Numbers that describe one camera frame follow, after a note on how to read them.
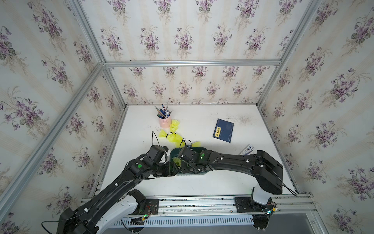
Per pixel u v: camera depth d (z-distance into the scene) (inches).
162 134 38.6
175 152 33.0
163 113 39.8
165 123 39.4
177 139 38.0
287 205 29.0
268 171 18.7
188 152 24.8
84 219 15.3
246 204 28.8
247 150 36.7
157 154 23.0
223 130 41.1
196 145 38.2
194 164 24.2
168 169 25.9
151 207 28.4
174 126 39.8
